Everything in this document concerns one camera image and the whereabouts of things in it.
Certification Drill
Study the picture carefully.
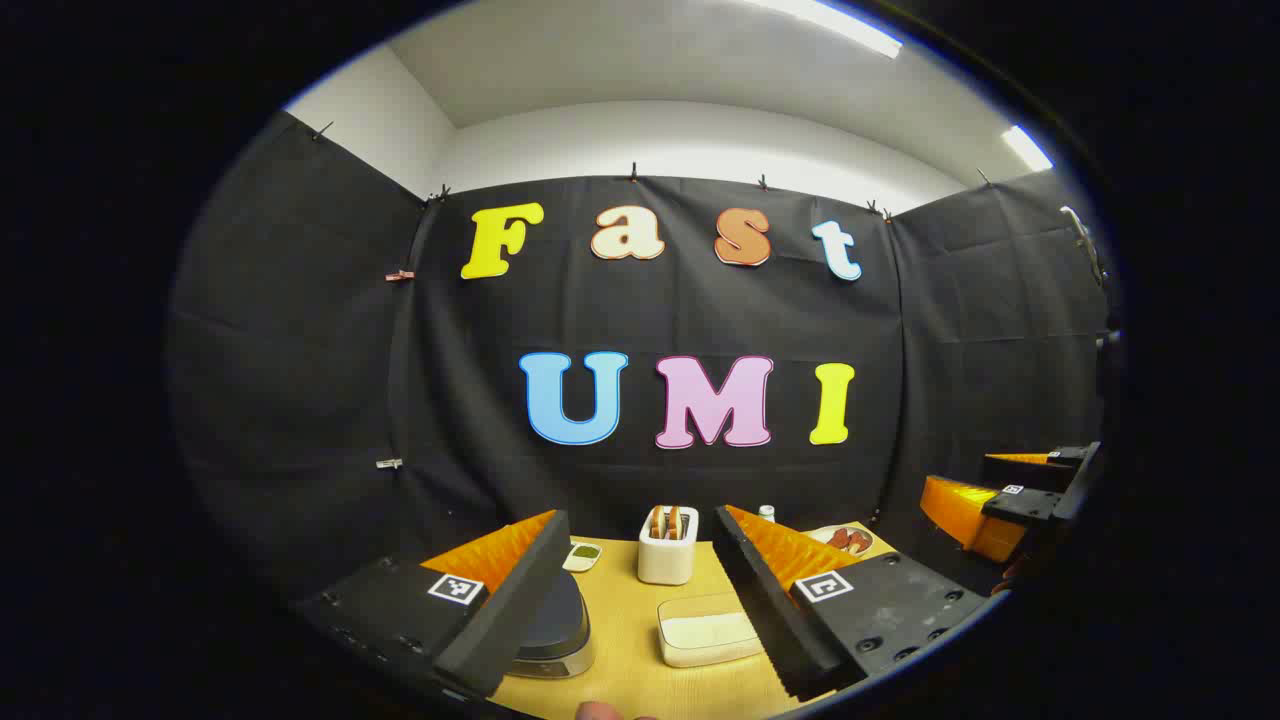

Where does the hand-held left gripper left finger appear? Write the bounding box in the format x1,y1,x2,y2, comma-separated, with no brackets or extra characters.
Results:
295,510,573,701

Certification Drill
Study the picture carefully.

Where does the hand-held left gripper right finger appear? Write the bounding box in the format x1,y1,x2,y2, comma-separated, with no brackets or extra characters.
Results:
712,504,991,701

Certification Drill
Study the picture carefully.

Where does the dark lidded rice cooker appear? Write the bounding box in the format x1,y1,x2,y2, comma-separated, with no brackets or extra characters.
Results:
505,570,597,681

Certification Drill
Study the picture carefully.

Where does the clear plastic rice box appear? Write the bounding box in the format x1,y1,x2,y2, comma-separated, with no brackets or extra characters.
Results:
657,593,766,669

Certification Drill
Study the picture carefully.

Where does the white round plate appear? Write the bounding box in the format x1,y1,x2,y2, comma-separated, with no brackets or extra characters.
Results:
803,523,874,558

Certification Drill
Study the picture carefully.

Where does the white toaster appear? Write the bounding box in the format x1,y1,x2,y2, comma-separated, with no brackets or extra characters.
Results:
637,505,700,586

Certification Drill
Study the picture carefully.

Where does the black backdrop cloth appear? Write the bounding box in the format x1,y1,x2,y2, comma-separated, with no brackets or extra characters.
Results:
165,110,1116,621

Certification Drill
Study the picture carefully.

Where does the short ceiling light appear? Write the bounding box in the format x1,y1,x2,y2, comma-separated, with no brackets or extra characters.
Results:
1003,125,1054,172

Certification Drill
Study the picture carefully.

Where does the long ceiling light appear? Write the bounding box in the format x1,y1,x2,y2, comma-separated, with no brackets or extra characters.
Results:
745,0,903,59

